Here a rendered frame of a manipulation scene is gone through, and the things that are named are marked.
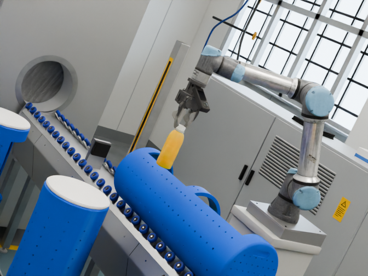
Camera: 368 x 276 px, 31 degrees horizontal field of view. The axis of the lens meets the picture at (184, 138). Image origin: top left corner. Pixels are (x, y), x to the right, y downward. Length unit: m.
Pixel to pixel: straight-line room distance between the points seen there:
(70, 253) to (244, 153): 2.48
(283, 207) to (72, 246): 0.97
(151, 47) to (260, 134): 3.33
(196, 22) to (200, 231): 5.77
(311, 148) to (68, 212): 1.04
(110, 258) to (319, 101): 1.16
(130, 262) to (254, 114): 2.37
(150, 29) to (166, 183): 5.18
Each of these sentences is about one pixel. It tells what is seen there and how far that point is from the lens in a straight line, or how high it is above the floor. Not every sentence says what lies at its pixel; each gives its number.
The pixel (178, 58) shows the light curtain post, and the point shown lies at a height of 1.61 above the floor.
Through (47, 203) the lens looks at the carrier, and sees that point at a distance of 2.65.
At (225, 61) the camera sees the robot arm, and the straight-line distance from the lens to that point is 2.68.
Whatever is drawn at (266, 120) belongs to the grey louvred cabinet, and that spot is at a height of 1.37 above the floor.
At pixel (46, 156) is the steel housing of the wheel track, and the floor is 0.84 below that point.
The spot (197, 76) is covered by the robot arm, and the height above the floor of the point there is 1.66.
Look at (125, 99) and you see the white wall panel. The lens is 7.97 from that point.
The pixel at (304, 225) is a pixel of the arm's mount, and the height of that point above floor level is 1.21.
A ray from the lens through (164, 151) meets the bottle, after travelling 2.71.
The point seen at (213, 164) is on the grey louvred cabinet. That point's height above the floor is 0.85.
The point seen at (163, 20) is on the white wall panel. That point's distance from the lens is 7.88.
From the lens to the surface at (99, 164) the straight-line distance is 3.49.
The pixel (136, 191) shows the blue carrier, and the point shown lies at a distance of 2.86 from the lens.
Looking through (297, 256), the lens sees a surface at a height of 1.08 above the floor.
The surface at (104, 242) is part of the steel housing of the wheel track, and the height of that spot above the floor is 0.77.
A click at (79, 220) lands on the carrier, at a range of 2.63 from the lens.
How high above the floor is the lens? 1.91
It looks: 11 degrees down
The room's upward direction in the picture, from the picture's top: 24 degrees clockwise
